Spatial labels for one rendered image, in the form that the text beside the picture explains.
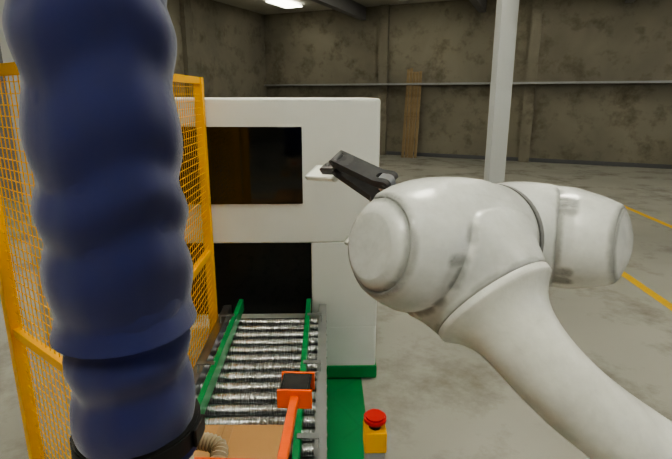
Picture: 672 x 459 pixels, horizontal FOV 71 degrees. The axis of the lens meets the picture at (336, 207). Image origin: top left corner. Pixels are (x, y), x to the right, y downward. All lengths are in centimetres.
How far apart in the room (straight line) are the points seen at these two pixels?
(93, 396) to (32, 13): 58
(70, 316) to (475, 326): 64
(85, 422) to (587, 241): 80
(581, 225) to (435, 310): 17
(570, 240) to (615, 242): 4
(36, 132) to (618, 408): 74
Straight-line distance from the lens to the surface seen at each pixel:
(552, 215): 47
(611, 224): 48
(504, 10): 375
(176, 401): 94
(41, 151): 79
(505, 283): 36
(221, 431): 171
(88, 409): 94
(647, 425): 40
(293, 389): 125
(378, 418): 158
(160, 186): 78
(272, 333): 308
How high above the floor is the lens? 200
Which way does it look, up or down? 13 degrees down
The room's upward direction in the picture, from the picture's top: straight up
